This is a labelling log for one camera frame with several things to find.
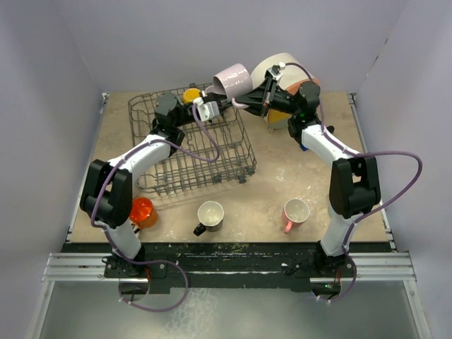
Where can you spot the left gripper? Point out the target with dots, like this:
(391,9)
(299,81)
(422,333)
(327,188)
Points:
(223,108)

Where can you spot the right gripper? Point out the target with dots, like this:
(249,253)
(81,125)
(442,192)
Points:
(261,99)

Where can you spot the lavender mug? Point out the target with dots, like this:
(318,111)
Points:
(231,83)

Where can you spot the yellow mug black handle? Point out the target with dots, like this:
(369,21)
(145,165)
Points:
(190,95)

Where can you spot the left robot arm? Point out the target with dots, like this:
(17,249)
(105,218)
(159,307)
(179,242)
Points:
(108,189)

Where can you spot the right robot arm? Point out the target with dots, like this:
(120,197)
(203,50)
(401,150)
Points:
(354,186)

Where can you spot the pink mug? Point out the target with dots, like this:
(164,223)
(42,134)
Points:
(294,213)

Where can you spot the orange mug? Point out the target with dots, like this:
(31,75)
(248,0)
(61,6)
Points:
(143,214)

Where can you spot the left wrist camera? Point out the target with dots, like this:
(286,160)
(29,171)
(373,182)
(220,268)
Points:
(206,110)

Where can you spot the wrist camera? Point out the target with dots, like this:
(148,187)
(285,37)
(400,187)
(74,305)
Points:
(206,110)
(276,71)

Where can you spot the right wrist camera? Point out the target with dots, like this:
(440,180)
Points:
(276,71)

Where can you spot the grey wire dish rack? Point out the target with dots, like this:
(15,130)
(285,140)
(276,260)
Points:
(182,172)

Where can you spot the white mug black handle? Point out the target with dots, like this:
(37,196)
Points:
(210,218)

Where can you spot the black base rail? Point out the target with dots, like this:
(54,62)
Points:
(297,266)

